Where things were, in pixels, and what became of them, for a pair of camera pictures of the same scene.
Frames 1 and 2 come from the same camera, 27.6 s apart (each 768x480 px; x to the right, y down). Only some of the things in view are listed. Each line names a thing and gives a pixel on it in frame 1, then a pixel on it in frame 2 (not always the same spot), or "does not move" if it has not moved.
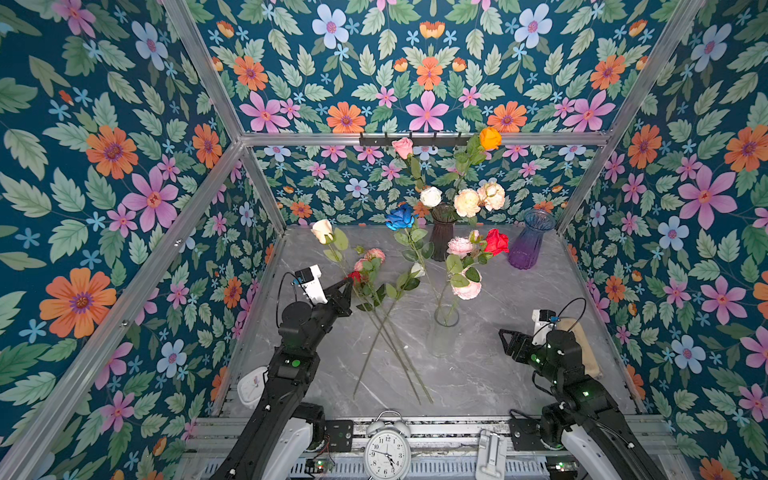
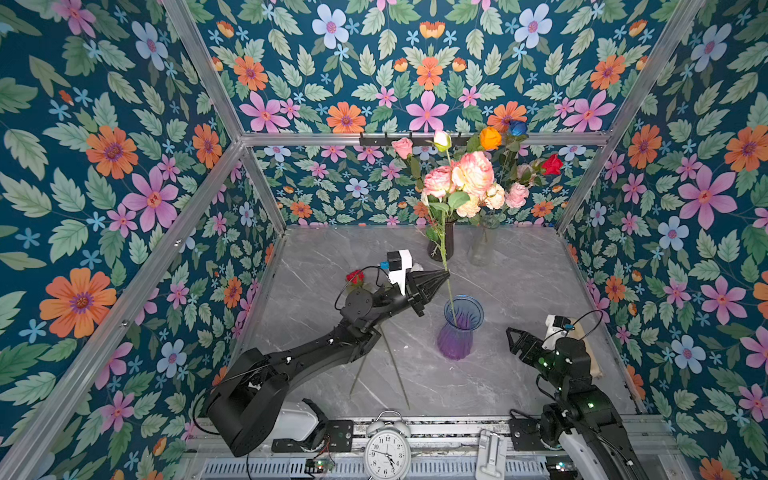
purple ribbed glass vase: [525, 247] -> [455, 340]
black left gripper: [340, 303] -> [427, 279]
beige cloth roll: [588, 359] does not move
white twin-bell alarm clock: [387, 452] does not move
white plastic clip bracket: [492, 457] does not move
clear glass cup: [444, 332] -> [480, 251]
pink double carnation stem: [465, 281] -> [517, 193]
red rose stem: [496, 243] -> [552, 165]
